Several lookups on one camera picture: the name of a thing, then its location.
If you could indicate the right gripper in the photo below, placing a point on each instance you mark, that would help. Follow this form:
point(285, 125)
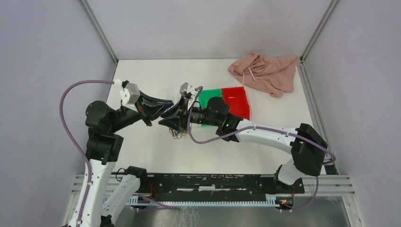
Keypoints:
point(175, 122)

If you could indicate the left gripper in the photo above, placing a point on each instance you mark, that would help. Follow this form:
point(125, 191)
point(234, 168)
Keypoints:
point(150, 108)

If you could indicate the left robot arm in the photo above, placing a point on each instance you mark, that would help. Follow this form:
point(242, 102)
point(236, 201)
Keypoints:
point(102, 152)

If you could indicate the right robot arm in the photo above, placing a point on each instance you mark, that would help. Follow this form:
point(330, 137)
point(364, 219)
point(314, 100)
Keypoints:
point(306, 147)

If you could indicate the green plastic bin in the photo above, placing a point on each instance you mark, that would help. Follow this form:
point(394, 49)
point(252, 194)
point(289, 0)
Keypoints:
point(210, 95)

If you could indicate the red plastic bin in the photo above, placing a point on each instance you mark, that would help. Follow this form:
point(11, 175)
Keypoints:
point(236, 99)

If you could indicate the pink cloth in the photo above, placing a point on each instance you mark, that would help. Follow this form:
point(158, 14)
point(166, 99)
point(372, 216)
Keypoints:
point(274, 76)

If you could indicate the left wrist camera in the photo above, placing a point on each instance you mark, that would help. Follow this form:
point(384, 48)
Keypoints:
point(129, 93)

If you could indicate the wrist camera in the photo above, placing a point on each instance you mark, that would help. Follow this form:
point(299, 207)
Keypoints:
point(129, 93)
point(188, 91)

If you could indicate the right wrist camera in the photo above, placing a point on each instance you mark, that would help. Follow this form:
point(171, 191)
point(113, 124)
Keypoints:
point(188, 91)

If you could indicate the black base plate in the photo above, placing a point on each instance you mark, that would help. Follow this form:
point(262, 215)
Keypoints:
point(231, 195)

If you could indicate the white cable duct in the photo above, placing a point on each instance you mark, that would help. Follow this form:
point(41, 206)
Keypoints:
point(269, 202)

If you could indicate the aluminium frame rail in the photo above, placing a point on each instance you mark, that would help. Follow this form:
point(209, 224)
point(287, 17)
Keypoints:
point(324, 184)

